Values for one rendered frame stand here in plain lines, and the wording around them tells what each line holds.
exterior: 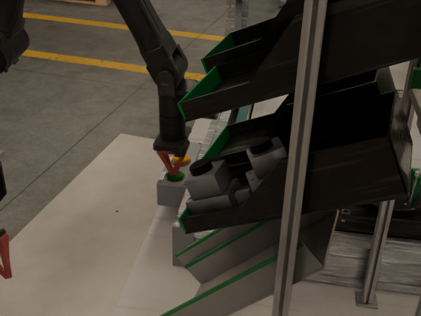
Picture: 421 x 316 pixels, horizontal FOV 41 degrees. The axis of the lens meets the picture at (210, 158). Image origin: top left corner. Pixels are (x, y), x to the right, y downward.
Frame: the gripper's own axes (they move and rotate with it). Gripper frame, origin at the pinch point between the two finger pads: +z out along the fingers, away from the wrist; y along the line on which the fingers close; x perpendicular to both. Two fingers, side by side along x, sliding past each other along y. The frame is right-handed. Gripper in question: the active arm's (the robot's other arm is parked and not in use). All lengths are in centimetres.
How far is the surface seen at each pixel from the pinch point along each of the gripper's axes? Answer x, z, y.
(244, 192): -20, -27, -47
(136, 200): 10.2, 11.6, 3.7
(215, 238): -15.0, -9.7, -34.9
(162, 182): 1.9, 1.5, -2.5
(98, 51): 145, 96, 342
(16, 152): 132, 97, 161
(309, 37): -26, -49, -54
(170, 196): -0.1, 4.6, -3.3
